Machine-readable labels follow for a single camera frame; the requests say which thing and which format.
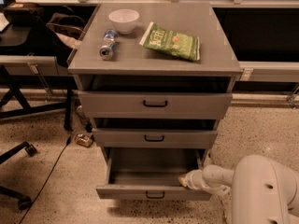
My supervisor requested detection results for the black box on desk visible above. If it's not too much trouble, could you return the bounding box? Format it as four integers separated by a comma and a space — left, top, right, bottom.
3, 2, 44, 26

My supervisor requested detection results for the grey bottom drawer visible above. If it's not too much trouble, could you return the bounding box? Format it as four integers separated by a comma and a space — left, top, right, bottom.
96, 147, 211, 201

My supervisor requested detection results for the blue silver soda can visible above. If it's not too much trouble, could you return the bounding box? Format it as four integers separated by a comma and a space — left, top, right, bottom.
99, 29, 118, 60

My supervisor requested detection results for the grey drawer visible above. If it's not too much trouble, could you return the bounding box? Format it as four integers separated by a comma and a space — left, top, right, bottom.
96, 147, 211, 201
93, 129, 217, 149
78, 91, 233, 119

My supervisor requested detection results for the grey middle drawer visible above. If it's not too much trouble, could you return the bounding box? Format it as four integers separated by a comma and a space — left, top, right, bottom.
93, 129, 217, 149

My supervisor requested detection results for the green chip bag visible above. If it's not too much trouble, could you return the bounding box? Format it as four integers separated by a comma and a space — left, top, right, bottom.
139, 22, 200, 62

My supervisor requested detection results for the grey drawer cabinet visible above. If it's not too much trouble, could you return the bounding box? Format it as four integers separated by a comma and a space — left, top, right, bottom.
66, 1, 244, 166

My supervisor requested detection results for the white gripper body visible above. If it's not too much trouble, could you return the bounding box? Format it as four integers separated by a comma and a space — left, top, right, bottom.
186, 170, 203, 190

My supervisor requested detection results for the black cable on floor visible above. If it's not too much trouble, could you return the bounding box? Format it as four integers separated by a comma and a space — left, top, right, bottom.
18, 135, 72, 224

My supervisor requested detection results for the black desk frame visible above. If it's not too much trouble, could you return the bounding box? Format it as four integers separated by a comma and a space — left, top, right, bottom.
0, 55, 77, 131

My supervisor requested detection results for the black bag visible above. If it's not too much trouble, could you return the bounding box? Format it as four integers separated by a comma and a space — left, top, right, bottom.
46, 12, 85, 67

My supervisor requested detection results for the white bowl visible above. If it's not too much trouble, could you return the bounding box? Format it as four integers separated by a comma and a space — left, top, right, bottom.
108, 9, 139, 35

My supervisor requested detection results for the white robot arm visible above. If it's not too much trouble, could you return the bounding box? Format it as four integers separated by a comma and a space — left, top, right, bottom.
178, 155, 299, 224

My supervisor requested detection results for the grey top drawer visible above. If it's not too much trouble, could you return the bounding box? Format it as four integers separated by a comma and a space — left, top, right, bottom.
78, 91, 233, 119

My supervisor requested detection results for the black office chair base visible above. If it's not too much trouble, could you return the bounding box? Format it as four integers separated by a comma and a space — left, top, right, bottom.
0, 140, 39, 211

